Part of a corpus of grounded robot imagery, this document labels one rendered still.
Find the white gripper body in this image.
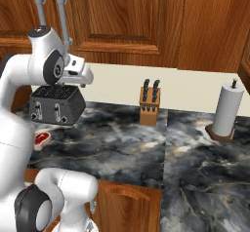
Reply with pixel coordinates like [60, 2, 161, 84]
[59, 62, 95, 89]

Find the raw red meat steak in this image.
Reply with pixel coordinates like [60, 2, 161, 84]
[33, 131, 53, 152]

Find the wooden base cabinet front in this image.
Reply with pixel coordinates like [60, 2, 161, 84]
[23, 168, 163, 232]

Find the plain wooden cabinet panel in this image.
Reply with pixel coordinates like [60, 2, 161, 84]
[177, 0, 250, 74]

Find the dark grey toaster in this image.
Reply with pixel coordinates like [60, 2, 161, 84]
[28, 84, 88, 127]

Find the wooden knife block with knives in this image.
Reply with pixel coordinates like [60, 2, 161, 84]
[139, 78, 162, 128]

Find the white paper towel roll holder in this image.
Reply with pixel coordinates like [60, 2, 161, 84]
[204, 77, 246, 143]

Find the grey metal cabinet handle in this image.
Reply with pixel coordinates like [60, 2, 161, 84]
[32, 0, 49, 27]
[55, 0, 75, 55]

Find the wooden wall cabinet door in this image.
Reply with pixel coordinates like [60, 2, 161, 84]
[0, 0, 56, 61]
[48, 0, 188, 69]

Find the small grey metal handle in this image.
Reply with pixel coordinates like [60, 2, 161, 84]
[89, 200, 98, 215]

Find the wooden side wall cabinet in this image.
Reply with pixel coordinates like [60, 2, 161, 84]
[236, 35, 250, 95]

